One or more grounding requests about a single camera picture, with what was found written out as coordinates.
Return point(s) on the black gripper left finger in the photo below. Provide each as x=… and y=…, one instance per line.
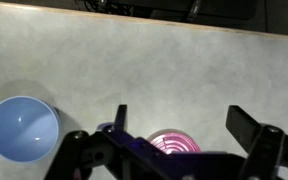
x=84, y=156

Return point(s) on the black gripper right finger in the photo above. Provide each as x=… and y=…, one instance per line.
x=267, y=150

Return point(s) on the blue bowl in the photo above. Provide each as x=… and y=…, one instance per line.
x=20, y=130

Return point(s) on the pink plate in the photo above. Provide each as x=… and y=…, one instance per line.
x=177, y=143

